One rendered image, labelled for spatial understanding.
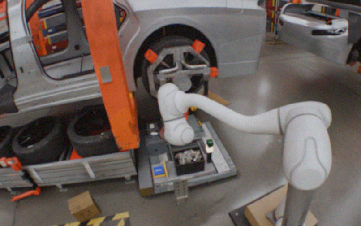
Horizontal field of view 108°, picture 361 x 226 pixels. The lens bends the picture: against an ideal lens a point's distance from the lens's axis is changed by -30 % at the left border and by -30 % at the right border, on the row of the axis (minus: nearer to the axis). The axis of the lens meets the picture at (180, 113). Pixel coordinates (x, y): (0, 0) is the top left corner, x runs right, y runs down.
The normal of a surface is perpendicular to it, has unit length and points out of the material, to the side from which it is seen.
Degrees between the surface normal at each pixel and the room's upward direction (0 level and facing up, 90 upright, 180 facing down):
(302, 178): 85
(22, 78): 90
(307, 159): 32
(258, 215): 1
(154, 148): 90
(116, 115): 90
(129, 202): 0
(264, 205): 1
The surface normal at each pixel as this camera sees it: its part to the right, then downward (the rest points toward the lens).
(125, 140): 0.22, 0.53
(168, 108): -0.41, 0.24
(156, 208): -0.06, -0.83
